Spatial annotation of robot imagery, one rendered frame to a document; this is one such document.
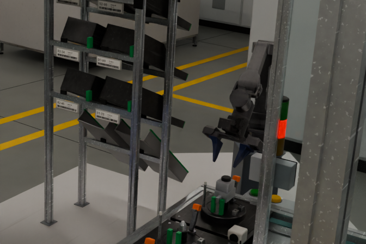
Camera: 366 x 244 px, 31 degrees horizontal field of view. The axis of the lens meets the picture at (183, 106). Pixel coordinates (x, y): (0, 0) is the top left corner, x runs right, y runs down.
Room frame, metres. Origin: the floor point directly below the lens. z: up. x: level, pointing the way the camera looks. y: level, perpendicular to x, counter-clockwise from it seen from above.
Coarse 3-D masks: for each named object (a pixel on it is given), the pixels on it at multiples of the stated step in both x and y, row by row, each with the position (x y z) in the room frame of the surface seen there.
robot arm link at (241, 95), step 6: (234, 90) 1.87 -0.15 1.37; (240, 90) 1.87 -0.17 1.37; (246, 90) 1.92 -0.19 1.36; (258, 90) 1.93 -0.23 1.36; (234, 96) 1.86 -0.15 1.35; (240, 96) 1.85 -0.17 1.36; (246, 96) 1.85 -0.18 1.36; (252, 96) 1.91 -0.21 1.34; (234, 102) 1.85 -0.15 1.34; (240, 102) 1.84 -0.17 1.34; (246, 102) 1.84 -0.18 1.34; (234, 108) 1.87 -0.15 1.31; (240, 108) 1.85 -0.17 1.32; (246, 108) 1.87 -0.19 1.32
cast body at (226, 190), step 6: (222, 180) 1.85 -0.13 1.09; (228, 180) 1.85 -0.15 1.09; (234, 180) 1.87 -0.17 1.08; (216, 186) 1.85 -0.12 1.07; (222, 186) 1.84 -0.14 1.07; (228, 186) 1.83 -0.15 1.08; (216, 192) 1.84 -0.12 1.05; (222, 192) 1.84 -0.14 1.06; (228, 192) 1.83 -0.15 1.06; (234, 192) 1.87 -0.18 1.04; (216, 198) 1.82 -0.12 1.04; (222, 198) 1.83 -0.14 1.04; (228, 198) 1.84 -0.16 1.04
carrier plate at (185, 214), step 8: (208, 192) 2.01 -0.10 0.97; (200, 200) 1.95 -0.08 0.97; (184, 208) 1.89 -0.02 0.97; (248, 208) 1.92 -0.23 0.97; (256, 208) 1.92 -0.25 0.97; (176, 216) 1.83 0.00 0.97; (184, 216) 1.83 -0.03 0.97; (200, 216) 1.84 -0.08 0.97; (248, 216) 1.86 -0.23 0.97; (200, 224) 1.78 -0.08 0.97; (208, 224) 1.79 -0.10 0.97; (216, 224) 1.79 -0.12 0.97; (224, 224) 1.79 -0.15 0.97; (232, 224) 1.80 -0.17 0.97; (240, 224) 1.80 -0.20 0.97; (248, 224) 1.80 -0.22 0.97; (208, 232) 1.75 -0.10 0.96; (216, 232) 1.74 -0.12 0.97; (224, 232) 1.75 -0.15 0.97; (248, 232) 1.76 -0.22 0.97
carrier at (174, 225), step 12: (156, 228) 1.74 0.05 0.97; (168, 228) 1.75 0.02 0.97; (180, 228) 1.63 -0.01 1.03; (144, 240) 1.67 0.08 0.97; (156, 240) 1.64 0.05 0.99; (168, 240) 1.61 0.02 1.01; (180, 240) 1.60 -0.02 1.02; (192, 240) 1.65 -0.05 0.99; (204, 240) 1.63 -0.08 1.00; (216, 240) 1.69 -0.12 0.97; (228, 240) 1.70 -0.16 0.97
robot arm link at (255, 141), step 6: (234, 114) 1.90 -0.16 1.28; (240, 114) 1.90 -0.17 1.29; (246, 120) 1.89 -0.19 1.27; (210, 126) 1.91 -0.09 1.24; (246, 126) 1.89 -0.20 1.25; (204, 132) 1.90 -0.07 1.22; (210, 132) 1.89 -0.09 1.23; (222, 132) 1.90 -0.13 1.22; (228, 132) 1.88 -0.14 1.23; (234, 132) 1.86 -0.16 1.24; (240, 132) 1.87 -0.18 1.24; (228, 138) 1.89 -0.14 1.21; (234, 138) 1.88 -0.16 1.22; (240, 138) 1.87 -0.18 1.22; (246, 138) 1.86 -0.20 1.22; (252, 138) 1.83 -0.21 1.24; (258, 138) 1.83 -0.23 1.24; (252, 144) 1.82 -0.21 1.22; (258, 144) 1.82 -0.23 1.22; (258, 150) 1.86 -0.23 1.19
